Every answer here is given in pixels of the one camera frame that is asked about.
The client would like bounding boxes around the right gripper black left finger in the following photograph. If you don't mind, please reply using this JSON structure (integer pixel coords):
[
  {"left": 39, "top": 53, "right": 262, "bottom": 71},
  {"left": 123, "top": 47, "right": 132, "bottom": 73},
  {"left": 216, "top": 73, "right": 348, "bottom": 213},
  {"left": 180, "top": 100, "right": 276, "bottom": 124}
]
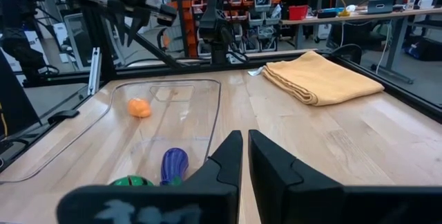
[{"left": 57, "top": 129, "right": 244, "bottom": 224}]

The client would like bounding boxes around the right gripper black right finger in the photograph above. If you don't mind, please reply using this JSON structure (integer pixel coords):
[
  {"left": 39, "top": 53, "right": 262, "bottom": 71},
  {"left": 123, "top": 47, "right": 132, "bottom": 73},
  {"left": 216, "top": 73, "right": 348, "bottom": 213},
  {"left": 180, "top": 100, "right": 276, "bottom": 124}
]
[{"left": 248, "top": 129, "right": 442, "bottom": 224}]

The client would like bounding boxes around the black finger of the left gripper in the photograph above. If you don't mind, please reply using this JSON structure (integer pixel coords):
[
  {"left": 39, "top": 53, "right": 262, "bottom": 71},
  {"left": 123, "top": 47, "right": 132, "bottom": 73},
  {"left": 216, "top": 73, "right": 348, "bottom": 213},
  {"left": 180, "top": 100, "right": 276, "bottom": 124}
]
[
  {"left": 115, "top": 9, "right": 127, "bottom": 41},
  {"left": 127, "top": 12, "right": 151, "bottom": 47}
]

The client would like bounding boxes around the purple toy eggplant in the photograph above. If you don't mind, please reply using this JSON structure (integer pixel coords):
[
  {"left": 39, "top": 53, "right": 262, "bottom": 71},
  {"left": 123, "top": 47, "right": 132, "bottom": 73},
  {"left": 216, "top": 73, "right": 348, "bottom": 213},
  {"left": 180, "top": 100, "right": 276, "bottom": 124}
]
[{"left": 159, "top": 147, "right": 190, "bottom": 187}]

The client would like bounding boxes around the green toy vegetable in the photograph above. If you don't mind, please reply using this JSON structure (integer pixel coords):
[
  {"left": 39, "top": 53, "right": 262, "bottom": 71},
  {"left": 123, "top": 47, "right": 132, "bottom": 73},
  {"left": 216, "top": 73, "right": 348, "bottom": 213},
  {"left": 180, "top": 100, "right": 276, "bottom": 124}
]
[{"left": 108, "top": 174, "right": 155, "bottom": 187}]

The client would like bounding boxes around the clear plastic storage container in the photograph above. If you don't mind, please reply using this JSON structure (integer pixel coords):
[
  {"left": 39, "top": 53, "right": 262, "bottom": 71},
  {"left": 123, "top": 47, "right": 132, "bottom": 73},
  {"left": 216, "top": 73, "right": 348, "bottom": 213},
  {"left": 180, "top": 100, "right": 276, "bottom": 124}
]
[{"left": 0, "top": 78, "right": 222, "bottom": 187}]

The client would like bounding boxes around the orange toy vegetable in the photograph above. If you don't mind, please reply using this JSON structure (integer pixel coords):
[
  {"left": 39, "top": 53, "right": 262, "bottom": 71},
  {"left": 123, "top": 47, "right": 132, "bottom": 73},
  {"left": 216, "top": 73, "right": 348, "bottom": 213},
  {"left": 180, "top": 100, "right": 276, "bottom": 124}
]
[{"left": 127, "top": 97, "right": 153, "bottom": 119}]

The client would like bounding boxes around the parts shelf with orange bins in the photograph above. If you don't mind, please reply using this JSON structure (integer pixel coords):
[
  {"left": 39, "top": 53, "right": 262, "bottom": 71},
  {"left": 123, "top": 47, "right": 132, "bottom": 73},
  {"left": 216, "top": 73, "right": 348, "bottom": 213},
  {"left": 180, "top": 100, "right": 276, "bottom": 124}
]
[{"left": 161, "top": 0, "right": 289, "bottom": 59}]

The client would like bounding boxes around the black table clamp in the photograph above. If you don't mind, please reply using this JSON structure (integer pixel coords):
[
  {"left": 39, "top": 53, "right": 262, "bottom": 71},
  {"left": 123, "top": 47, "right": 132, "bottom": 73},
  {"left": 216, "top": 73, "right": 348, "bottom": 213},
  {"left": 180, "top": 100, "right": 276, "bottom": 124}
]
[{"left": 47, "top": 109, "right": 81, "bottom": 126}]

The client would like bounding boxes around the folded orange cloth towel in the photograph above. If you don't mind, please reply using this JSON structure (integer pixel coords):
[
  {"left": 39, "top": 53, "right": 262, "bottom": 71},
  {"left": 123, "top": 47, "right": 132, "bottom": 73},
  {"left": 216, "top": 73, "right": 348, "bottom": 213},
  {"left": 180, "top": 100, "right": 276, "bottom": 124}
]
[{"left": 247, "top": 50, "right": 385, "bottom": 107}]

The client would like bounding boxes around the red plastic bin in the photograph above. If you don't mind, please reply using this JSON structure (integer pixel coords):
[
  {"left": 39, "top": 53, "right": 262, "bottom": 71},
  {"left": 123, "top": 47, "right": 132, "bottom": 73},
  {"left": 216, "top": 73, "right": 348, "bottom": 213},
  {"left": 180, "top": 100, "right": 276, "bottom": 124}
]
[{"left": 287, "top": 4, "right": 309, "bottom": 21}]

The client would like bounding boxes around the long grey workbench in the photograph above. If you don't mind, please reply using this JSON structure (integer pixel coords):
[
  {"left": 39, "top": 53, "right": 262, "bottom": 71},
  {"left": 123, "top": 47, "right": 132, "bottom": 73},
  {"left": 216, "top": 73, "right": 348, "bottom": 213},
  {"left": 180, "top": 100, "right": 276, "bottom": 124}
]
[{"left": 280, "top": 6, "right": 442, "bottom": 84}]

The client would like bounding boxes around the silver metal bracket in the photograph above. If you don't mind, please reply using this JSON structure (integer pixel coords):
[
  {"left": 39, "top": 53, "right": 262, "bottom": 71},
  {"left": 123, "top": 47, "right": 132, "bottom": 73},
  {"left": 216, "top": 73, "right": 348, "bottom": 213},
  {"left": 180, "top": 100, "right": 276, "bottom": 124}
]
[{"left": 86, "top": 46, "right": 102, "bottom": 97}]

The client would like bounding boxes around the black metal rig frame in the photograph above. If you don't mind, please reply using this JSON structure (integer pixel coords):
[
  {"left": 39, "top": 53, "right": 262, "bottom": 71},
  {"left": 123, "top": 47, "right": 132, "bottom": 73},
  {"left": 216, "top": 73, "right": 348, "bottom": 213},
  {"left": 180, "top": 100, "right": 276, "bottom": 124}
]
[{"left": 0, "top": 6, "right": 442, "bottom": 183}]

